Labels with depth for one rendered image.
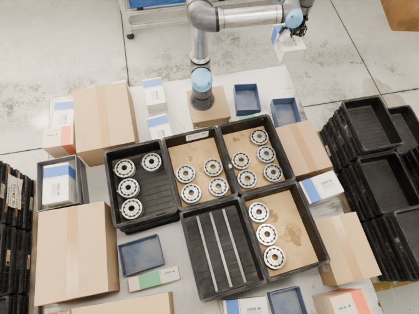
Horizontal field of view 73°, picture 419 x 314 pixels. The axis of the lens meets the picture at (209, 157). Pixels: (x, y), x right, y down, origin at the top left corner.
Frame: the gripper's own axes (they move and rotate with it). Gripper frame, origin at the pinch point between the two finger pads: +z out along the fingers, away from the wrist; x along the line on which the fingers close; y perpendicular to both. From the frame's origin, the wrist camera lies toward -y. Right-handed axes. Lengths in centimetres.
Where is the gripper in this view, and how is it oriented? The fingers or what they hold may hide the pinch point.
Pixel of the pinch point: (288, 40)
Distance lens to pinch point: 172.7
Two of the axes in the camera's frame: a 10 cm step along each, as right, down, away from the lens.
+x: 9.8, -1.7, 1.2
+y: 2.0, 9.0, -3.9
